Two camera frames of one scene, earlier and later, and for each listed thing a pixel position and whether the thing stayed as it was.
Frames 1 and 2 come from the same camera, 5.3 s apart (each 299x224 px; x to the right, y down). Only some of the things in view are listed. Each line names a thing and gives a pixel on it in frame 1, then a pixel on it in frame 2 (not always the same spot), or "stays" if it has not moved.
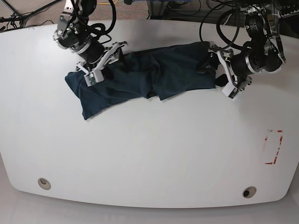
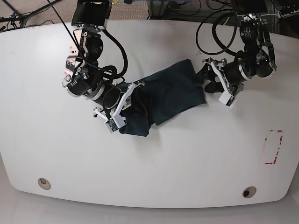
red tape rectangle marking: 281,137 stays
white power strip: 281,16 stays
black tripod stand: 16,17 stays
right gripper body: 96,53 → 110,96
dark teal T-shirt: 159,71 → 162,96
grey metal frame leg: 156,9 stays
